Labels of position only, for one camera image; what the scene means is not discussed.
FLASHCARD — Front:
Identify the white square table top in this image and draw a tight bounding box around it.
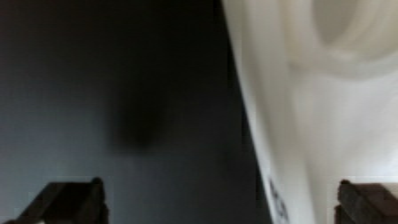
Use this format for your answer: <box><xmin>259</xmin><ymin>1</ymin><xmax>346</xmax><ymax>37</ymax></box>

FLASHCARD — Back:
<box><xmin>221</xmin><ymin>0</ymin><xmax>398</xmax><ymax>224</ymax></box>

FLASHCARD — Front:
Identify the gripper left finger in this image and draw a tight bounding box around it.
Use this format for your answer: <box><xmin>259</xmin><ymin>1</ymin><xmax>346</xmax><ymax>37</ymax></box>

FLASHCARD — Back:
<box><xmin>13</xmin><ymin>178</ymin><xmax>108</xmax><ymax>224</ymax></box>

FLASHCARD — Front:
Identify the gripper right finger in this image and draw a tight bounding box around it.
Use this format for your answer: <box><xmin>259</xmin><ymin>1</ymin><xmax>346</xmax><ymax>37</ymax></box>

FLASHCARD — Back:
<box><xmin>333</xmin><ymin>180</ymin><xmax>398</xmax><ymax>224</ymax></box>

